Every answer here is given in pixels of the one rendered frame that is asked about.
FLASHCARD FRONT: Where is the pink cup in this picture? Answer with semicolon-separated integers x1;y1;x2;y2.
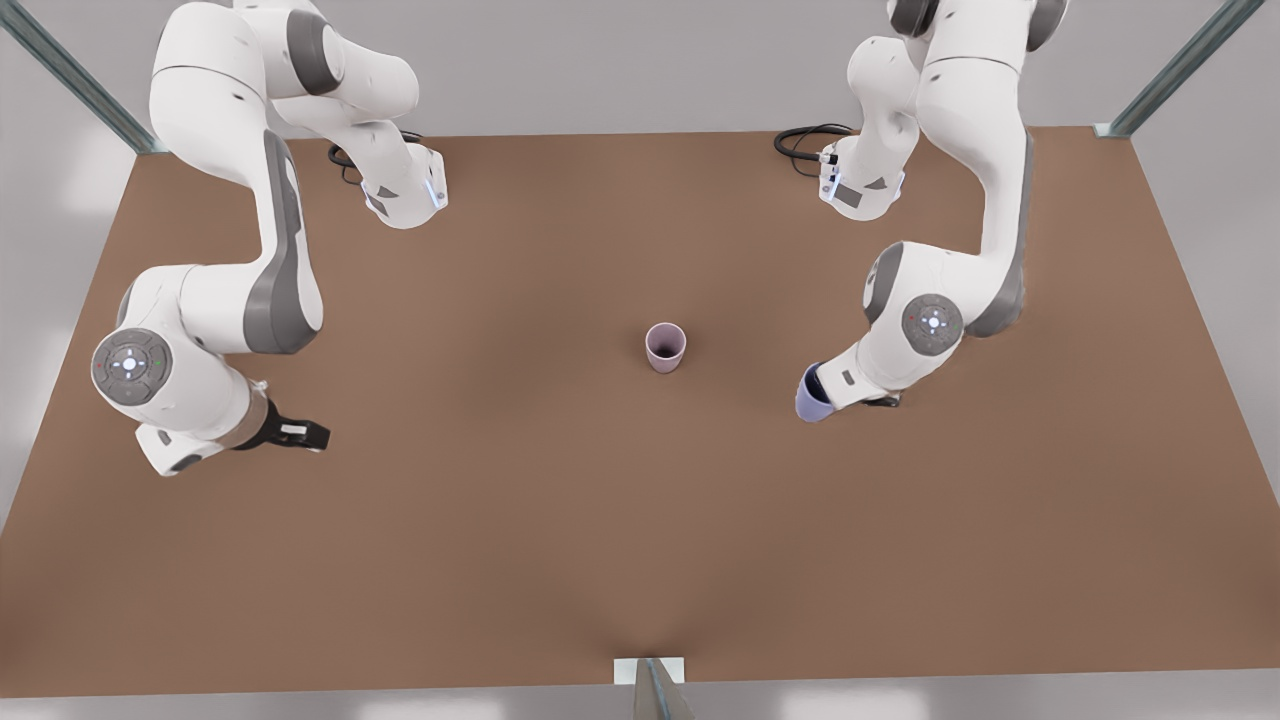
645;322;688;374

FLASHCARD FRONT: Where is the silver frame post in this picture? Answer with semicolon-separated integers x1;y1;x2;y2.
1094;0;1266;139
613;657;697;720
0;0;167;155

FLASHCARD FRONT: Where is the purple cup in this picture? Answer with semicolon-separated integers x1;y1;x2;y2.
795;363;836;423

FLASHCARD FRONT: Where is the black cable loop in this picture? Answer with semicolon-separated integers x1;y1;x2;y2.
328;130;425;185
773;123;854;179

